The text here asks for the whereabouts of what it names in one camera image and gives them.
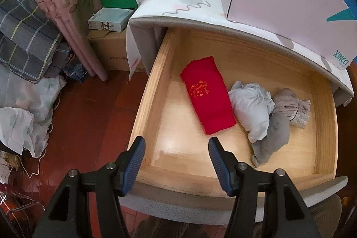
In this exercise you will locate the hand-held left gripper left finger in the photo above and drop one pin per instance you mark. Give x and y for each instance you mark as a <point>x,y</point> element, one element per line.
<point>134,168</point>

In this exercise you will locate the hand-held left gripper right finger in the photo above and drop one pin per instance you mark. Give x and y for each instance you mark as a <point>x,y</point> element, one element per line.
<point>220,168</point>

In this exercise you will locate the grey knitted garment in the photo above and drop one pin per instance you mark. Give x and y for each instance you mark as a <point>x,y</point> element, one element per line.
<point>273,137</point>

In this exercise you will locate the wooden drawer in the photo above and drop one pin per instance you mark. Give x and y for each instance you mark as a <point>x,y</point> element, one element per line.
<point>173,121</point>

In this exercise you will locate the pale blue knotted underwear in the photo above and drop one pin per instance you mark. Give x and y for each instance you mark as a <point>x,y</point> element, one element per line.
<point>248,109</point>

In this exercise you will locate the red underwear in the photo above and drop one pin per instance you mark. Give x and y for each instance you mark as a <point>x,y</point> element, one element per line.
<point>206,104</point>

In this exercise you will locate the blue printed package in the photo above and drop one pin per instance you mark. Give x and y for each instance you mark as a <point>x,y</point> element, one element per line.
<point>76,70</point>

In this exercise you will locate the beige mesh chair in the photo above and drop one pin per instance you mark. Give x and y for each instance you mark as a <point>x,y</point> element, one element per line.
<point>326,210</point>

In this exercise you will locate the white floral bedding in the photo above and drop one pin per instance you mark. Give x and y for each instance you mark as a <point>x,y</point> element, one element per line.
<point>33,104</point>

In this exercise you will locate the brown cardboard box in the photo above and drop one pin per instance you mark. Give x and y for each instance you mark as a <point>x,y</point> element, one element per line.
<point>111,51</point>

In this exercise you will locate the small white carton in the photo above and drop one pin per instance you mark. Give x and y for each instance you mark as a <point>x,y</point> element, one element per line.
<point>111,19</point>

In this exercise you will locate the plaid blanket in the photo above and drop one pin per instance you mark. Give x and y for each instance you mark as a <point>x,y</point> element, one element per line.
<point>25,31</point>

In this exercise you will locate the pink leaf-print curtain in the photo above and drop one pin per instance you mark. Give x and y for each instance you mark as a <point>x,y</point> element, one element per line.
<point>69,3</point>

